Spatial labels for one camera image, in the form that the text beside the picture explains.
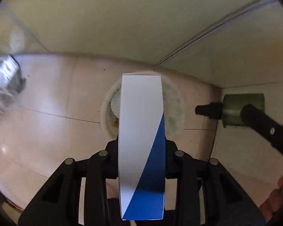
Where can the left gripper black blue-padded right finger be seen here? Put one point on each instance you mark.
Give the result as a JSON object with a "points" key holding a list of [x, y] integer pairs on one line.
{"points": [[225, 201]]}

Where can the white round trash bin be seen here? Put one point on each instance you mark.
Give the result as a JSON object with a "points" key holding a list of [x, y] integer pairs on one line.
{"points": [[174, 108]]}

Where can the white and blue carton box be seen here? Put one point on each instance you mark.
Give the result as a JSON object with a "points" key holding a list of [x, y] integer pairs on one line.
{"points": [[141, 148]]}

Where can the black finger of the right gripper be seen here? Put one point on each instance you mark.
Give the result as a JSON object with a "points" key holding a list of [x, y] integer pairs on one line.
{"points": [[263, 125]]}

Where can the person's right hand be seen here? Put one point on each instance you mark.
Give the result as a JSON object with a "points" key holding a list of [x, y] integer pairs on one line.
{"points": [[273, 203]]}

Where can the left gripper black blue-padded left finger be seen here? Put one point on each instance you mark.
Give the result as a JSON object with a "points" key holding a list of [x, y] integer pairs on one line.
{"points": [[58, 200]]}

